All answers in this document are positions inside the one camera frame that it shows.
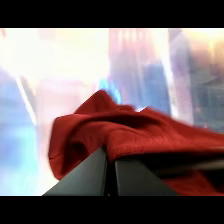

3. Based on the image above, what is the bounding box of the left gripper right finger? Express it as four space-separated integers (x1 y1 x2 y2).
114 157 180 197

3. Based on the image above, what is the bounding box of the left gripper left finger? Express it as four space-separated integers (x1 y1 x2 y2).
43 145 109 197

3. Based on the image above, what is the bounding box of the red garment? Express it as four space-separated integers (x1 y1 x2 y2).
47 89 224 197

